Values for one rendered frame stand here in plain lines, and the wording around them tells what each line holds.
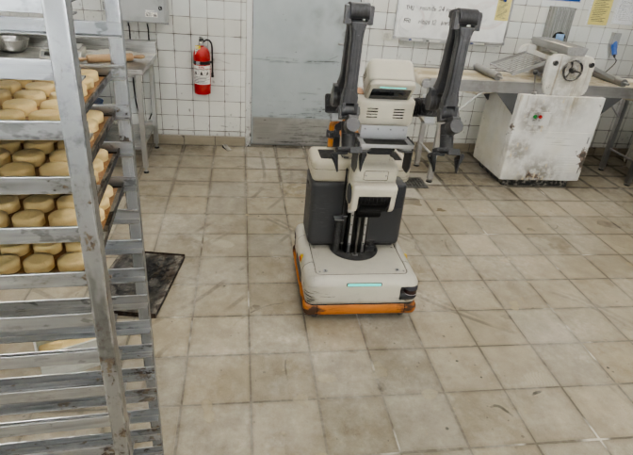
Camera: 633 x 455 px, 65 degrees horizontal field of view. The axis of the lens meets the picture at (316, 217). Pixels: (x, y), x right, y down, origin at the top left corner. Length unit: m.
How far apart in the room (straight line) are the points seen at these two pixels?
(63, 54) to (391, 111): 1.76
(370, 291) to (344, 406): 0.65
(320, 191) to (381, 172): 0.42
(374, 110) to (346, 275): 0.89
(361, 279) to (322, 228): 0.38
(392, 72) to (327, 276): 1.08
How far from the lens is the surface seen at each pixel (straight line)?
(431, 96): 2.30
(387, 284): 2.72
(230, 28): 4.94
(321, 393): 2.43
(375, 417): 2.37
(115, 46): 1.24
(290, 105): 5.13
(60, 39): 0.79
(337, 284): 2.65
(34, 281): 1.00
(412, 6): 5.14
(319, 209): 2.78
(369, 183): 2.47
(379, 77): 2.26
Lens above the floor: 1.76
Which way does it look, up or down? 27 degrees down
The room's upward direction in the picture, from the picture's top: 5 degrees clockwise
